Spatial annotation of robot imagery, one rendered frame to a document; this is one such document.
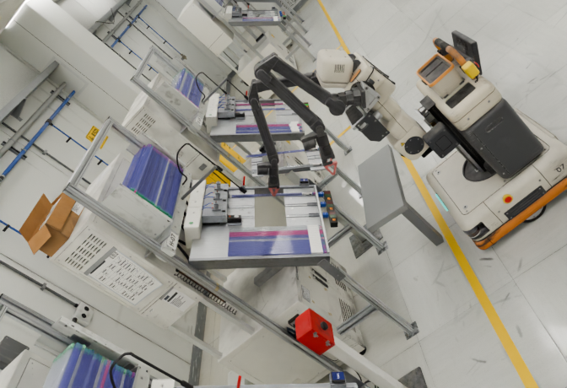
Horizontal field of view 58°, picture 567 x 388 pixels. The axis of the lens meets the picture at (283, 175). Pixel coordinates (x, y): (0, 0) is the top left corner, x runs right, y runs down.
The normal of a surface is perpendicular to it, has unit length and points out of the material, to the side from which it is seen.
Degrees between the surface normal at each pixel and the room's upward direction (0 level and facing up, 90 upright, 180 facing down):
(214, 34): 90
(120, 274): 90
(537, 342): 0
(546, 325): 0
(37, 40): 90
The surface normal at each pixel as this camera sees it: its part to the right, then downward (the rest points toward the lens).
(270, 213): 0.05, 0.50
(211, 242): 0.00, -0.86
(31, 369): 0.71, -0.63
